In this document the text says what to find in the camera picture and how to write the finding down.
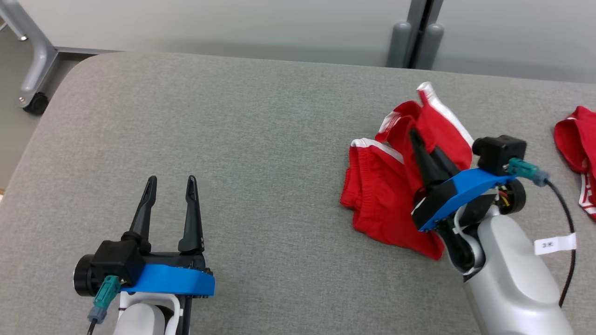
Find camera cable teal plug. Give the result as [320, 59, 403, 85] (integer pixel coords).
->
[87, 275, 122, 335]
[507, 157, 578, 308]

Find red jersey with dark lettering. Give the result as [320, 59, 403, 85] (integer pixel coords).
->
[554, 106, 596, 221]

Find white cable label tag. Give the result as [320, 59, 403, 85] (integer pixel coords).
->
[534, 233, 577, 256]

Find grey fabric upholstered surface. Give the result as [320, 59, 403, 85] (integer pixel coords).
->
[0, 51, 596, 335]

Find grey partition post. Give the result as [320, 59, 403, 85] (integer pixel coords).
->
[386, 0, 445, 70]

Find left camera cable teal plug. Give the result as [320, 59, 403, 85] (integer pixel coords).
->
[87, 275, 122, 335]

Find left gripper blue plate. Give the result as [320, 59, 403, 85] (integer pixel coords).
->
[120, 175, 216, 298]

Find grey metal leg with caster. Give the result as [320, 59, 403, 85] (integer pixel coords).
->
[0, 0, 122, 116]

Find red shorts with white trim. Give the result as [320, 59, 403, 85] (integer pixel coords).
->
[340, 82, 474, 261]

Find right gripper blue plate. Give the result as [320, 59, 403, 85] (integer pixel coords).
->
[408, 129, 527, 233]

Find right camera cable teal plug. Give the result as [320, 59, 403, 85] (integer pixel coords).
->
[507, 157, 578, 308]

